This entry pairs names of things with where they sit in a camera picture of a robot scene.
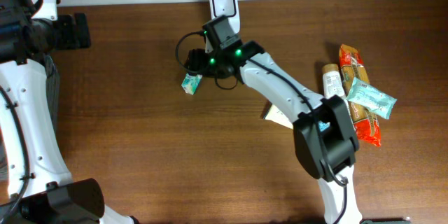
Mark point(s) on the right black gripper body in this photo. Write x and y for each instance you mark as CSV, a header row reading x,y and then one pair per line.
x,y
211,63

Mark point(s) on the small teal white packet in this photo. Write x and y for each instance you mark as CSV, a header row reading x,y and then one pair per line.
x,y
190,83

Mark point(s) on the yellow white snack bag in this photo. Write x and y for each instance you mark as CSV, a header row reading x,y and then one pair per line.
x,y
275,115

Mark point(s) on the white tube with tan cap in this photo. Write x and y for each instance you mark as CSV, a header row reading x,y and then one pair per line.
x,y
332,82

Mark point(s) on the mint green snack packet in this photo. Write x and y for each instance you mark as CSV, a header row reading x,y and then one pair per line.
x,y
374,100

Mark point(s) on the orange long cracker package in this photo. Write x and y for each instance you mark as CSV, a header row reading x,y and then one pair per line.
x,y
365,123

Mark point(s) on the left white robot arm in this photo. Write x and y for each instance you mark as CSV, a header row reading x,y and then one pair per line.
x,y
40,186

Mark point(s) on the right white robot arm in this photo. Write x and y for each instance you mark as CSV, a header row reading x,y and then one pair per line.
x,y
325,140

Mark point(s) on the white barcode scanner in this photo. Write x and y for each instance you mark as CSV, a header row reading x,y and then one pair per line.
x,y
229,8

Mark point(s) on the grey plastic mesh basket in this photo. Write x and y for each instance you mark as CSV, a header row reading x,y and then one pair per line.
x,y
52,86

